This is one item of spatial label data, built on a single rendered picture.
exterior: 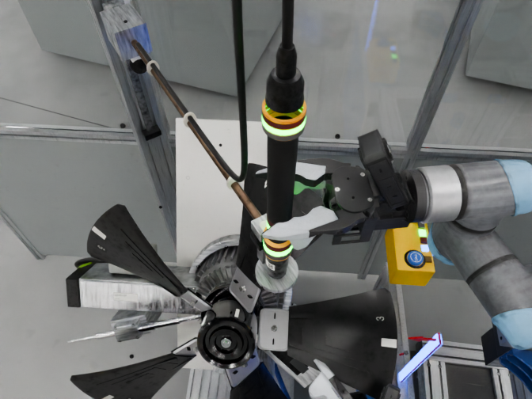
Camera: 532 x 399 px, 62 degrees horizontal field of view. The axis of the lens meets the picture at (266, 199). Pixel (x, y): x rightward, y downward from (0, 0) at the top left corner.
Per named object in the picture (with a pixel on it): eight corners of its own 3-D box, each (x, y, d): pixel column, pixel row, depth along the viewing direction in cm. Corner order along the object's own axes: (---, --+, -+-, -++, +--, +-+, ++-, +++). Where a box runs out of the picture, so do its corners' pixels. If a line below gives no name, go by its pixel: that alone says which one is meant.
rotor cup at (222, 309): (193, 292, 99) (179, 322, 87) (255, 277, 98) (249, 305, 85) (212, 347, 103) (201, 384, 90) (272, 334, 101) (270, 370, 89)
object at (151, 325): (208, 317, 104) (71, 343, 108) (206, 308, 103) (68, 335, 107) (207, 321, 102) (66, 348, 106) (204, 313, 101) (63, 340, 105)
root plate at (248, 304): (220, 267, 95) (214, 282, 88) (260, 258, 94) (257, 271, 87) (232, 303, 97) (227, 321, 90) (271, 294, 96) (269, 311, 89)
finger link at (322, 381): (295, 370, 87) (324, 414, 83) (320, 353, 88) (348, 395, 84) (295, 373, 90) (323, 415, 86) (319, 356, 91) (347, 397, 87)
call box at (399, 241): (383, 237, 132) (391, 218, 124) (416, 239, 132) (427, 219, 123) (388, 286, 123) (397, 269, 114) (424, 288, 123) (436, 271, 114)
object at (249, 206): (131, 46, 94) (130, 40, 93) (138, 44, 94) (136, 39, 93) (260, 232, 67) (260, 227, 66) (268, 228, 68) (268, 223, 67)
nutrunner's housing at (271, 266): (260, 275, 75) (255, 41, 37) (279, 265, 76) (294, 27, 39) (272, 294, 73) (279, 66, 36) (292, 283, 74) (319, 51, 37)
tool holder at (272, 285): (241, 257, 74) (238, 226, 66) (276, 238, 76) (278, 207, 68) (269, 301, 70) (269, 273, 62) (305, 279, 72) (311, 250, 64)
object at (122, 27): (108, 39, 101) (96, 5, 94) (136, 30, 103) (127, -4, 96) (123, 64, 96) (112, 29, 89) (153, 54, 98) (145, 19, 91)
